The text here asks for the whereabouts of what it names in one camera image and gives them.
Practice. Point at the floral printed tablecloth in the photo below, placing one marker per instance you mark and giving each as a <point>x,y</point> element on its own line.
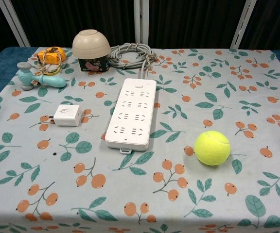
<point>179,194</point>

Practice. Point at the white cube charger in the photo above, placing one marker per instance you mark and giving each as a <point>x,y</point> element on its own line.
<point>67,115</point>

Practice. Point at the beige upturned bowl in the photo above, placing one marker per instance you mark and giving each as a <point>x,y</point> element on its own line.
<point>91,46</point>

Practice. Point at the teal toy hammer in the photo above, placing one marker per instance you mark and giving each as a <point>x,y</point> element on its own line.
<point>25,76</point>

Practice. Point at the yellow tennis ball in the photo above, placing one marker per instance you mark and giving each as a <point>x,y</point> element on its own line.
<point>213,148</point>

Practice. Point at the white power strip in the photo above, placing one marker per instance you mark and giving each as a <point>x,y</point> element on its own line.
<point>130,121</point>

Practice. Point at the white metal frame post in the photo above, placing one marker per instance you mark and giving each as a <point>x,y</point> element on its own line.
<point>16,24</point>
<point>141,21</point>
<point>243,24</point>

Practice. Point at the dark printed tin can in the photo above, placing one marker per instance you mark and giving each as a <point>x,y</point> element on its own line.
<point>93,65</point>

